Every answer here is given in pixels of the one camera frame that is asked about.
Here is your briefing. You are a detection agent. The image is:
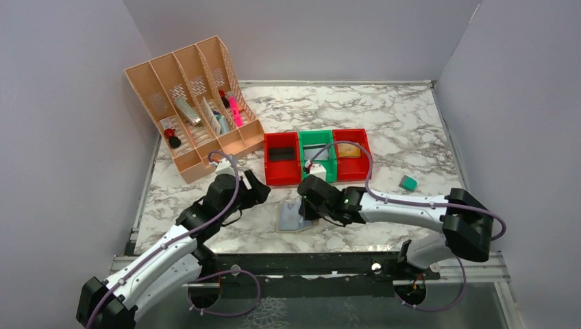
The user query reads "grey card in bin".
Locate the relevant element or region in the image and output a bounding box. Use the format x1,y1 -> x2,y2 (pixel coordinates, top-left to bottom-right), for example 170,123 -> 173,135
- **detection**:
302,144 -> 329,162

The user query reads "green bin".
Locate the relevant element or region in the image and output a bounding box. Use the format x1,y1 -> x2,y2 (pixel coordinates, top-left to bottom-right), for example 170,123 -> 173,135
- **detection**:
298,130 -> 338,182

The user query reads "left red bin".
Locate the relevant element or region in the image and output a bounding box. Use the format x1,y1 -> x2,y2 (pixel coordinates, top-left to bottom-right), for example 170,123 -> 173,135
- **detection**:
264,132 -> 301,186

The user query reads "silver stapler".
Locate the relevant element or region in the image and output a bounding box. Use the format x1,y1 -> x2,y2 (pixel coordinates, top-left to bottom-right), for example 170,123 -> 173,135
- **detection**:
174,97 -> 201,125

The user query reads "black card in bin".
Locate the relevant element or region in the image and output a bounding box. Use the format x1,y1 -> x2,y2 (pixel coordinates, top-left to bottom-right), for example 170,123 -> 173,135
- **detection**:
267,147 -> 296,162

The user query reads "red and black stamp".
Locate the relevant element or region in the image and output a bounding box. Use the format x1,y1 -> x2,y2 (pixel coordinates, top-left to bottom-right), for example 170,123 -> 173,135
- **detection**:
163,127 -> 182,149

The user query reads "right red bin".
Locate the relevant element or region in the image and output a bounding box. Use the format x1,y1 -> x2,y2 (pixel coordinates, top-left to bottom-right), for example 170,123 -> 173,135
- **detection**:
332,128 -> 371,182

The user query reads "teal eraser block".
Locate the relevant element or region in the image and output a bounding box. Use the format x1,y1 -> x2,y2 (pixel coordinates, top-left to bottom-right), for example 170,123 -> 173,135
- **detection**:
399,175 -> 418,192

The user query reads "beige card holder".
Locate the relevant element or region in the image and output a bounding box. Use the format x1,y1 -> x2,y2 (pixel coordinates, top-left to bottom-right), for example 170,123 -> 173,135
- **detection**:
275,200 -> 315,233

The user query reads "gold card in bin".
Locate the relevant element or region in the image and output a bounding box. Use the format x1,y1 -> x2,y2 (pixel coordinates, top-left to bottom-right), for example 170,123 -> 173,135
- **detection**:
336,143 -> 362,158

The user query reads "pink highlighter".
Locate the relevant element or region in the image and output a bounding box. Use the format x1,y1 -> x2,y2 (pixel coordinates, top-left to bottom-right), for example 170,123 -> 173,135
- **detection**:
227,97 -> 243,127

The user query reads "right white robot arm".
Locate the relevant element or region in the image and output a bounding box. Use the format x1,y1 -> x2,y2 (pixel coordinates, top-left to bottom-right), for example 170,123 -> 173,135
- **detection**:
297,174 -> 494,274

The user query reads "red bin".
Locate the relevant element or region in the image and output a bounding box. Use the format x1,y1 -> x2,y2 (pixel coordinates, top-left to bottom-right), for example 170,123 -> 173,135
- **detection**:
264,132 -> 301,186
332,128 -> 371,182

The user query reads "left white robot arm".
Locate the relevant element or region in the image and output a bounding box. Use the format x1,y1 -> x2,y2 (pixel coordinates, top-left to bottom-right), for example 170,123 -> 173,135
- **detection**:
76,158 -> 271,328

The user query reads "black mounting rail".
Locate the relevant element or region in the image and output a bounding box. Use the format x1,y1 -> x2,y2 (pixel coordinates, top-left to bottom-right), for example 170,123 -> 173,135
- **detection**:
187,252 -> 440,304

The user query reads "peach desk file organizer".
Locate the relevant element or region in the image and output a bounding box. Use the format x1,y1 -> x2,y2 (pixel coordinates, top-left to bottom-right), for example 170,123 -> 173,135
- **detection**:
125,36 -> 264,184

